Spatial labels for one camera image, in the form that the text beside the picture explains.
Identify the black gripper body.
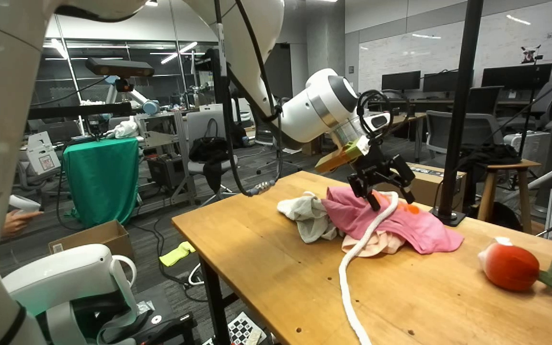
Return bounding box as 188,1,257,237
347,153,416,210

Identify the white thick rope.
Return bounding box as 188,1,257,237
338,189,403,345

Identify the white towel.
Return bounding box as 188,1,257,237
276,191,338,243

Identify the red green plush tomato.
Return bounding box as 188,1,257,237
478,235,552,293

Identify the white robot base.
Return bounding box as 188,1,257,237
2,243,140,345

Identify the person hand holding controller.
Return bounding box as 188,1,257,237
2,210,41,233

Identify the cardboard box beside table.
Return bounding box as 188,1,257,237
411,162,466,208

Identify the pink cloth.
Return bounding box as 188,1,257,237
322,185,464,256

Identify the black vertical pole stand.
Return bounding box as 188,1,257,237
434,0,485,226

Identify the wooden stool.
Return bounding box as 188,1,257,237
476,159,543,233

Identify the checkerboard calibration card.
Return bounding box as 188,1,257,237
229,312,265,345

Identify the green draped cloth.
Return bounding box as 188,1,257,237
64,137,140,226

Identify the cardboard box on floor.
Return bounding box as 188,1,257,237
48,220,135,256

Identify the white handheld controller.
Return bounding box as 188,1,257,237
8,193,43,210

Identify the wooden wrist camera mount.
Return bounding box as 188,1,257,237
315,141,370,172

